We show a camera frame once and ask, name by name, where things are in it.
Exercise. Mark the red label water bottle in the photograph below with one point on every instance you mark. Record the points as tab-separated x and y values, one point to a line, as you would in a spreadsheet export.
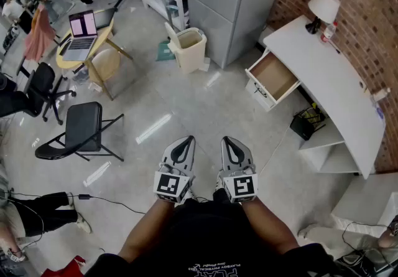
329	33

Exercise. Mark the grey refrigerator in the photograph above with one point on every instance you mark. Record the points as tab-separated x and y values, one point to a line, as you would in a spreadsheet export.
224	5

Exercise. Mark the blue printed plastic wrapper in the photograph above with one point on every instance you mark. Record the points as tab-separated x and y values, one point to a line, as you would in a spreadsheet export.
377	110

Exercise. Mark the teal dustpan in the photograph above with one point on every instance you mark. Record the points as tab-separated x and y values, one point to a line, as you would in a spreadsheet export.
164	50

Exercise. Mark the black office chair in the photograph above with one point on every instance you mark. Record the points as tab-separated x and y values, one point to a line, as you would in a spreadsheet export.
40	82

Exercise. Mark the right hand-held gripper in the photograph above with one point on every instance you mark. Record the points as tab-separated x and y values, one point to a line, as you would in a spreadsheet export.
242	187

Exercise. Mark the black folding chair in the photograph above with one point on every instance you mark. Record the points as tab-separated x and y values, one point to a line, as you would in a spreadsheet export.
82	126

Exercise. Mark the cream trash bin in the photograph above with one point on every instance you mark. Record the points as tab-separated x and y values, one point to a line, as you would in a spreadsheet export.
192	54

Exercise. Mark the person's black shirt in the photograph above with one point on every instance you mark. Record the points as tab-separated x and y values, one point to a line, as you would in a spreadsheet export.
211	238

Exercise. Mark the person's right forearm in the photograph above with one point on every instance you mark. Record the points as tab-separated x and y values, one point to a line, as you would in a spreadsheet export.
267	229

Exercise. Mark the person's black trousers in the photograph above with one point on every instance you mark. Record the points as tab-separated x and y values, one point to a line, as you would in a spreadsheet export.
217	196

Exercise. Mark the black laptop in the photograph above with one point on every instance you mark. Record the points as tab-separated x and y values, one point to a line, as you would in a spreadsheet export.
104	17

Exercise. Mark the pink garment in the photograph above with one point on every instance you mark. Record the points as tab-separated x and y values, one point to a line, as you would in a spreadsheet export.
38	39

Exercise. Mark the white crumpled paper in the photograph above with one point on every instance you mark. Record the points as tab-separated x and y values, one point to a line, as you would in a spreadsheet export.
205	65

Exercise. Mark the person's left forearm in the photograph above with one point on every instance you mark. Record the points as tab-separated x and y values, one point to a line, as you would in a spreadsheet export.
146	232

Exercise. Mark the white desk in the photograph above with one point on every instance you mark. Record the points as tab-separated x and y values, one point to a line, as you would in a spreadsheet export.
326	76

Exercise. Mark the clear plastic bottle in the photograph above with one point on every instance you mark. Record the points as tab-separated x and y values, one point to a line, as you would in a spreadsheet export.
381	94

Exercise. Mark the white desk drawer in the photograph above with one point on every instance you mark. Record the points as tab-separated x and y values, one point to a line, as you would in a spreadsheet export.
273	78

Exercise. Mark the white shade table lamp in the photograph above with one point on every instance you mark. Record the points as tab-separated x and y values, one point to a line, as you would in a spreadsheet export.
325	6

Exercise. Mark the silver laptop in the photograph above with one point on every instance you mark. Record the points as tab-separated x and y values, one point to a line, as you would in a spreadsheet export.
79	47

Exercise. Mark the red bag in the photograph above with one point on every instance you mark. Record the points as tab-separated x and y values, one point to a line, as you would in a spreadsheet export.
66	269

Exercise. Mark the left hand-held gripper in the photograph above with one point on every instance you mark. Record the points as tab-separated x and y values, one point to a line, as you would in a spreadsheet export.
169	184

